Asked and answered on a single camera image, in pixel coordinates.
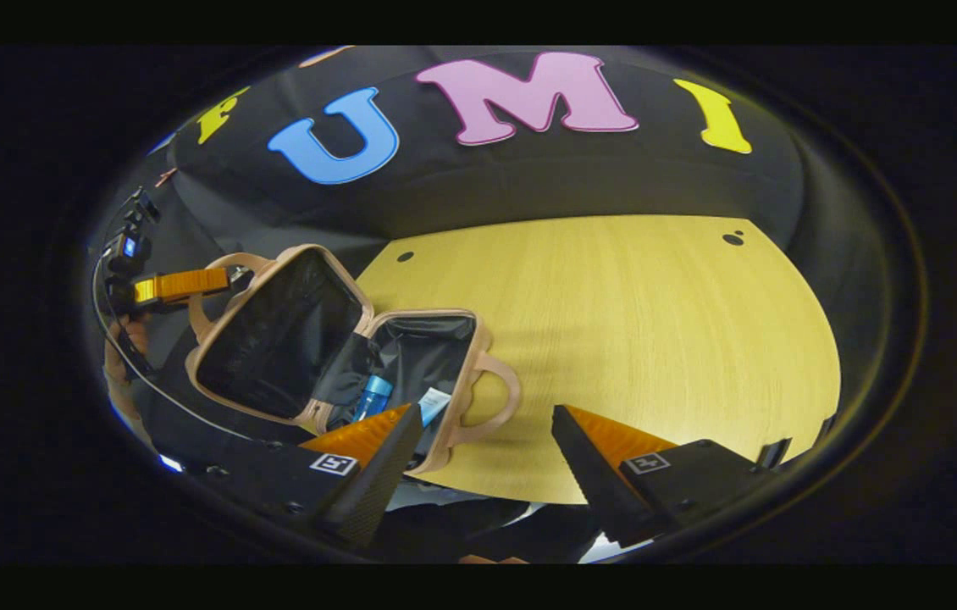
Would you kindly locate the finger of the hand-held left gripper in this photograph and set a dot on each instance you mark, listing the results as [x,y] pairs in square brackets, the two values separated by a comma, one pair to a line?
[182,285]

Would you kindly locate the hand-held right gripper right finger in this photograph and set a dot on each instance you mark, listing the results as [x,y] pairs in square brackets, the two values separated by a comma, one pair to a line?
[584,474]

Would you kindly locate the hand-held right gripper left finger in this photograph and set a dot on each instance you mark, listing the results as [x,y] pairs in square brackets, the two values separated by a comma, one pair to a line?
[385,474]

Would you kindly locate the teal bottle with blue cap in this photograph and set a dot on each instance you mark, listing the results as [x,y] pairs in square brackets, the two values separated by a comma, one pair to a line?
[373,396]

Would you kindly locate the white and blue cream tube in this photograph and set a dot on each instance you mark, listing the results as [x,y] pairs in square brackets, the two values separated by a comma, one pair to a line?
[434,405]

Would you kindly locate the copper cloth clip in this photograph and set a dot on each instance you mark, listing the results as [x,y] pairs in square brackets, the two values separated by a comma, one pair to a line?
[166,177]

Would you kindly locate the black backdrop cloth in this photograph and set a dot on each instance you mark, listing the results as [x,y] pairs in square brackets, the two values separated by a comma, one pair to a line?
[656,178]

